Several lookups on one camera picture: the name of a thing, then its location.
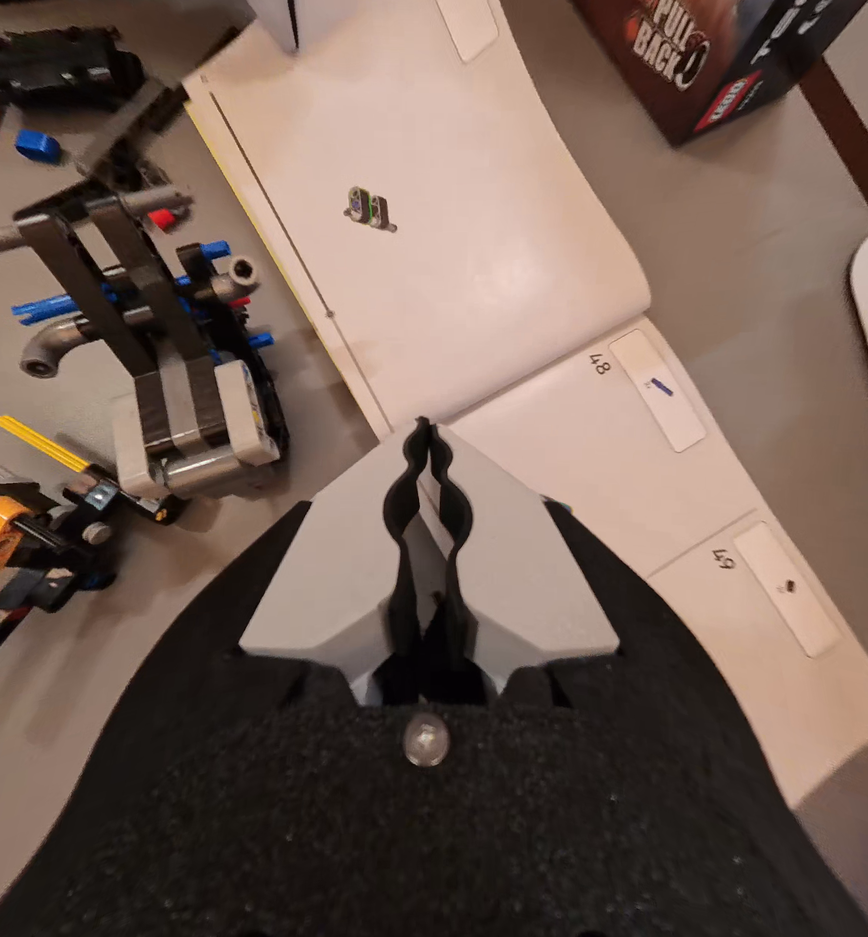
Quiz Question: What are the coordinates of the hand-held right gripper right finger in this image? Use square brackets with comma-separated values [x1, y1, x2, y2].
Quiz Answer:
[429, 423, 620, 701]

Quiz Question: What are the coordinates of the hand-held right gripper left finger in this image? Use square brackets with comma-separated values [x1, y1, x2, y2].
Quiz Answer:
[240, 417, 430, 705]

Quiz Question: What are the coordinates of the grey black lego vehicle assembly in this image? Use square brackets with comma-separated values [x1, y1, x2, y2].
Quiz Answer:
[0, 73, 292, 503]

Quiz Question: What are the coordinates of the blue lego piece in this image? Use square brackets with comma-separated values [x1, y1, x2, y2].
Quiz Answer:
[14, 129, 63, 164]

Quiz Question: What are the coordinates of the dark toy set box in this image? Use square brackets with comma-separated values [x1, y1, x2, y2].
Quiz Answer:
[569, 0, 868, 147]

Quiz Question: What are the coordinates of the white instruction booklet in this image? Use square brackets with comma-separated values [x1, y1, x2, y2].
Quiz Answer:
[181, 0, 868, 808]

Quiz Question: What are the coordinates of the white panel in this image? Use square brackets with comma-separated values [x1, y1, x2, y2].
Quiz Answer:
[247, 0, 303, 54]

